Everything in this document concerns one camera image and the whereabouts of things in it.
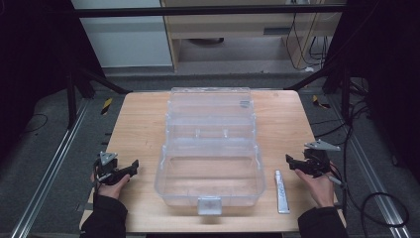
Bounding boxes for white squeeze tube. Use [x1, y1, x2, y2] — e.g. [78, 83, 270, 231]
[273, 169, 291, 215]

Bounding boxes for black looped floor cable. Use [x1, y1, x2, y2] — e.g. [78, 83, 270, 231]
[342, 98, 411, 230]

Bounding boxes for aluminium floor rail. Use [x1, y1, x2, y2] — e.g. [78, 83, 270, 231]
[9, 98, 91, 238]
[329, 94, 413, 238]

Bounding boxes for black horizontal frame bar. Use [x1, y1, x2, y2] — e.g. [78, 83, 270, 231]
[69, 3, 349, 19]

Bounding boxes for person's right hand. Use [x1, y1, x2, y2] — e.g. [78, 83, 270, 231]
[294, 164, 337, 209]

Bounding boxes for person's left hand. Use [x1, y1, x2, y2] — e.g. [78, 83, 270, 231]
[90, 173, 132, 200]

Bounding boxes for thin black floor cable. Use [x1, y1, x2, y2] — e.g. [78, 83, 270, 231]
[19, 112, 50, 137]

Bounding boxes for white cabinet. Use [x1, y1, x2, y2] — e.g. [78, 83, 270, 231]
[69, 0, 174, 69]

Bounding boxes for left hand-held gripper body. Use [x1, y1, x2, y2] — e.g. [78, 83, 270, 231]
[93, 151, 121, 186]

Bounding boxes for hanging black cables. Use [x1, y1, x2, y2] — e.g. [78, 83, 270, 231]
[284, 12, 333, 72]

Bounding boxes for clear plastic storage box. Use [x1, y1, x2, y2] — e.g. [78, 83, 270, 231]
[154, 86, 266, 216]

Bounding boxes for yellow black hazard tape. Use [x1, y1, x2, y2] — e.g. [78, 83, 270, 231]
[100, 97, 114, 116]
[311, 94, 332, 110]

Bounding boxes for black metal stand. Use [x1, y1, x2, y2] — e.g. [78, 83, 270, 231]
[64, 64, 134, 131]
[284, 58, 353, 124]

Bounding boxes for right gripper cable with plug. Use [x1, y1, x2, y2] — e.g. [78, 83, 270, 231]
[326, 164, 349, 212]

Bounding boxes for light wooden desk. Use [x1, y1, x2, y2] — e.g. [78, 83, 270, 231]
[159, 0, 346, 71]

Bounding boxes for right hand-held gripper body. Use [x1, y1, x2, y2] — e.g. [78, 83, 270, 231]
[302, 139, 342, 179]

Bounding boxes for black curtain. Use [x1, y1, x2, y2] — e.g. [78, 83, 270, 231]
[325, 0, 420, 184]
[0, 0, 106, 163]

